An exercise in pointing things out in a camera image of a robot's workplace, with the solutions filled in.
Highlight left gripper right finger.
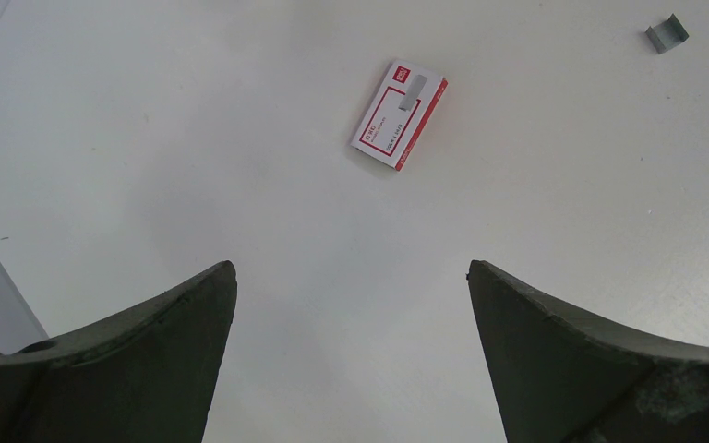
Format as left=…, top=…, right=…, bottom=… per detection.
left=466, top=260, right=709, bottom=442

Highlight red white staple box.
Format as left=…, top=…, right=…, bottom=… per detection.
left=350, top=59, right=449, bottom=171

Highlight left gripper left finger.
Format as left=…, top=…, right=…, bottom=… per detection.
left=0, top=261, right=237, bottom=442

